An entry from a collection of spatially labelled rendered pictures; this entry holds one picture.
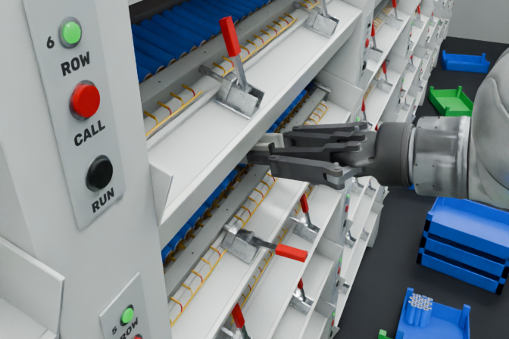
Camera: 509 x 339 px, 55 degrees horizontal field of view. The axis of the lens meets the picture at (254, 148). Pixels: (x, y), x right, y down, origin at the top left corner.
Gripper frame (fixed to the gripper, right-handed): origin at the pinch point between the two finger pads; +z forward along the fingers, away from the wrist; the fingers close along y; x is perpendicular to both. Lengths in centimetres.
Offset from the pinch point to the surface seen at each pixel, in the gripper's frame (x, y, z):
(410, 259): 103, -101, 0
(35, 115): -21.8, 36.6, -10.4
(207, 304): 7.7, 20.2, -2.3
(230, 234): 4.8, 12.1, -1.5
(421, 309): 95, -69, -9
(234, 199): 3.5, 7.0, 0.3
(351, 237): 61, -59, 8
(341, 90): 4.5, -31.1, -2.7
